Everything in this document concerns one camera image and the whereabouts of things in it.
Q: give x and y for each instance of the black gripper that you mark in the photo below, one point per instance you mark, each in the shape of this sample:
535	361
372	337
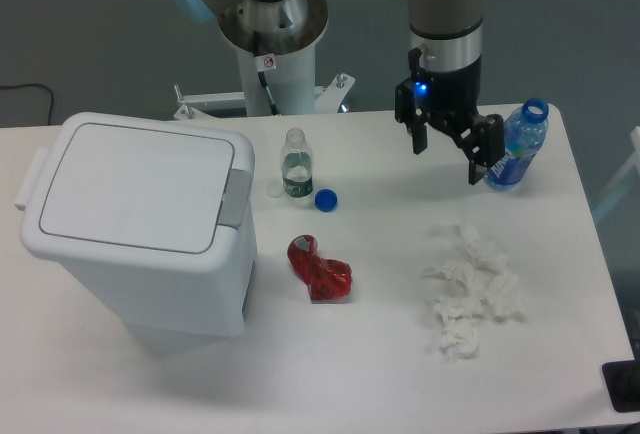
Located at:
447	101

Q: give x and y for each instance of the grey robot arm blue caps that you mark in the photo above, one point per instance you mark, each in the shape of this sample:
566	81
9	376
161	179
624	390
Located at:
275	42

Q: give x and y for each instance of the crushed red soda can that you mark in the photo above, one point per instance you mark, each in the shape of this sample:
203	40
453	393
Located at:
326	279

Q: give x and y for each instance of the white plastic trash can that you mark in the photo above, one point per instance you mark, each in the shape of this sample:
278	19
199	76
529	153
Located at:
153	218

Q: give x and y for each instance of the blue plastic water bottle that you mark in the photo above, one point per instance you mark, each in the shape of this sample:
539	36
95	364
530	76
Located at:
524	134

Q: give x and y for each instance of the crumpled white tissue top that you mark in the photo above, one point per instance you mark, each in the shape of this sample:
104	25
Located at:
484	253

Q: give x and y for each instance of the crumpled white tissue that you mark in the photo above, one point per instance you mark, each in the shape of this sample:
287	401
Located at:
461	272
459	339
484	253
503	296
455	308

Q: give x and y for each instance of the blue bottle cap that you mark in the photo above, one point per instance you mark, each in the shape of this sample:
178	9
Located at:
326	200

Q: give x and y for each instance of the crumpled white tissue left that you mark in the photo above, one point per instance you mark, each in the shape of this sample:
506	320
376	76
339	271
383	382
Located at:
461	272

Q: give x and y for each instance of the clear green-label plastic bottle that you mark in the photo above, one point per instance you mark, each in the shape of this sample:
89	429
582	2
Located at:
296	163

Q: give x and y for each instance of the crumpled white tissue right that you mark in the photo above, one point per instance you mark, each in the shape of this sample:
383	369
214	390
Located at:
503	296

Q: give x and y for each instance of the crumpled white tissue middle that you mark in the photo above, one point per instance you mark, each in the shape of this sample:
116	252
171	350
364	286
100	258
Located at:
455	308

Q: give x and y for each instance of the white bottle cap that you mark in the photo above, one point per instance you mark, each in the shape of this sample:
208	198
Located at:
274	190

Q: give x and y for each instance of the crumpled white tissue bottom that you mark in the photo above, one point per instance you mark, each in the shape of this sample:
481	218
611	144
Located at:
459	339

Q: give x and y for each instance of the black device at edge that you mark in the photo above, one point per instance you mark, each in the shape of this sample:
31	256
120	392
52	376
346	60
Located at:
622	382

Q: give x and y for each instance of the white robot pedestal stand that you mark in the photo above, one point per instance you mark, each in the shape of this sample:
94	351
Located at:
286	83

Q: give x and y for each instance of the white frame at right edge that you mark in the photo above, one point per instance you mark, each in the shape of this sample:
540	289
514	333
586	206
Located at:
620	184

